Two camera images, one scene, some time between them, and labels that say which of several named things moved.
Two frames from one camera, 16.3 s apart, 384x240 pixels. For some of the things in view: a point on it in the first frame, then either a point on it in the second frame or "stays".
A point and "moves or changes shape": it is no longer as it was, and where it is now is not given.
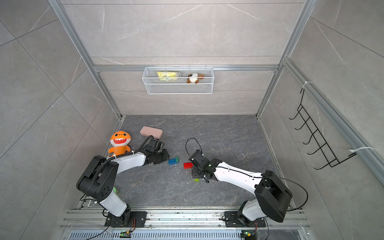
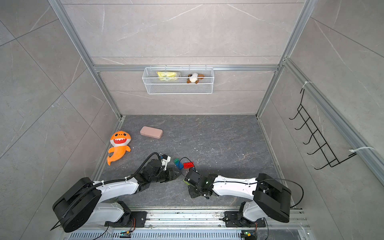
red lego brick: [187, 165] stays
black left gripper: [166, 156] → [173, 173]
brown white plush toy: [194, 77] stays
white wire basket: [176, 80] stays
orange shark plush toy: [119, 140] stays
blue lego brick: [172, 161] moves or changes shape
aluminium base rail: [91, 224] stays
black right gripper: [194, 174] → [192, 194]
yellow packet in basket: [168, 76] stays
